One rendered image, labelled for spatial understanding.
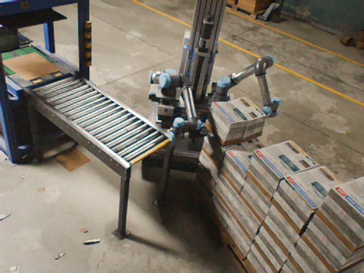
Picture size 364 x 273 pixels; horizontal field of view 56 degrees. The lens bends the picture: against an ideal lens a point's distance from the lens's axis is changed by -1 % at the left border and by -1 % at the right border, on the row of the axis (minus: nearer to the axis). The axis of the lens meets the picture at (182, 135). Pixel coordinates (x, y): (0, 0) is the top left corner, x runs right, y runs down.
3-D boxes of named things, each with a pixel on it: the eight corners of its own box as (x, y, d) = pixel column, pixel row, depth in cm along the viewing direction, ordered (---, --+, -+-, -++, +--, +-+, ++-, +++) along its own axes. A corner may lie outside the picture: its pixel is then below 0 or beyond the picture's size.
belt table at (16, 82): (78, 78, 349) (78, 70, 343) (18, 99, 306) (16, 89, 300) (39, 52, 380) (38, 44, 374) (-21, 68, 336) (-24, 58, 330)
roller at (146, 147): (166, 140, 285) (167, 136, 282) (124, 166, 253) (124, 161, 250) (162, 137, 287) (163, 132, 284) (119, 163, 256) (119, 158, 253)
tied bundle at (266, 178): (282, 162, 273) (292, 139, 259) (308, 188, 254) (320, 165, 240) (244, 173, 255) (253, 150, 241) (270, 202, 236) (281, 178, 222)
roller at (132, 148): (161, 136, 288) (161, 131, 285) (118, 161, 256) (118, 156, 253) (156, 134, 290) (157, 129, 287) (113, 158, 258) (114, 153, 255)
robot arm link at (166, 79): (162, 83, 327) (181, 88, 277) (147, 83, 322) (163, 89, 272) (162, 70, 324) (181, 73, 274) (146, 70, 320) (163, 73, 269)
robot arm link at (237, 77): (219, 80, 333) (264, 55, 294) (227, 76, 344) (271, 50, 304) (225, 91, 334) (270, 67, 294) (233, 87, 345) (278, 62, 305)
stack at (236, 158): (222, 185, 360) (242, 121, 310) (296, 284, 283) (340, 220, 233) (189, 195, 343) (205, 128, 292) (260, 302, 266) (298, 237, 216)
